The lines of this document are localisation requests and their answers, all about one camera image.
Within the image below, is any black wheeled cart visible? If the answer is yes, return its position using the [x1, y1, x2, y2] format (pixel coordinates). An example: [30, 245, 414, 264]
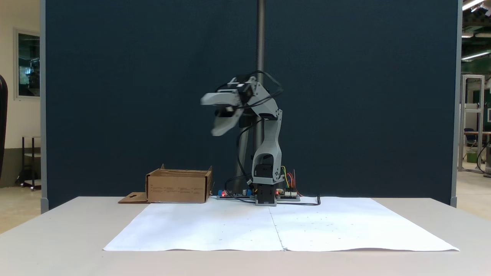
[15, 136, 41, 191]

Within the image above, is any blue circuit board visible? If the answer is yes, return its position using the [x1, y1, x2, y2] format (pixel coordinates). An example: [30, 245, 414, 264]
[217, 189, 254, 200]

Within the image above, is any aluminium frame rack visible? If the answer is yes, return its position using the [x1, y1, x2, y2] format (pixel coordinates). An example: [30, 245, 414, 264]
[459, 74, 486, 174]

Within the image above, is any framed wall window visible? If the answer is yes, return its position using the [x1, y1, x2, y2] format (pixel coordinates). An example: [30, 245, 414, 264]
[14, 28, 41, 101]

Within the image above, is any black power cable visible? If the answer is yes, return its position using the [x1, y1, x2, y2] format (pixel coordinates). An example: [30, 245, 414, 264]
[276, 195, 321, 207]

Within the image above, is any black chair back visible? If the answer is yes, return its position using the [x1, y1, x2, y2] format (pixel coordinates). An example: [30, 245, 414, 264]
[0, 74, 8, 181]

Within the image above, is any blue office chair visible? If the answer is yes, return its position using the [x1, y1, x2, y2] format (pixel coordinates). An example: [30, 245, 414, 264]
[464, 128, 478, 148]

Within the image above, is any brown cardboard box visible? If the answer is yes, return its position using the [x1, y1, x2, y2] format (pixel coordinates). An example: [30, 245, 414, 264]
[118, 164, 214, 204]

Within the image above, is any circuit board with jumper wires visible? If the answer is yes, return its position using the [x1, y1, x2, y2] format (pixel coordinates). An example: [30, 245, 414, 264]
[276, 188, 301, 201]

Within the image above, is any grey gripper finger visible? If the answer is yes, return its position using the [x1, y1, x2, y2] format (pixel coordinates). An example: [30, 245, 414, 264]
[211, 113, 242, 137]
[200, 92, 242, 107]

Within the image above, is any dark blue partition panel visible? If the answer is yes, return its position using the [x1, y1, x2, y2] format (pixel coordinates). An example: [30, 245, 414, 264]
[40, 0, 463, 214]

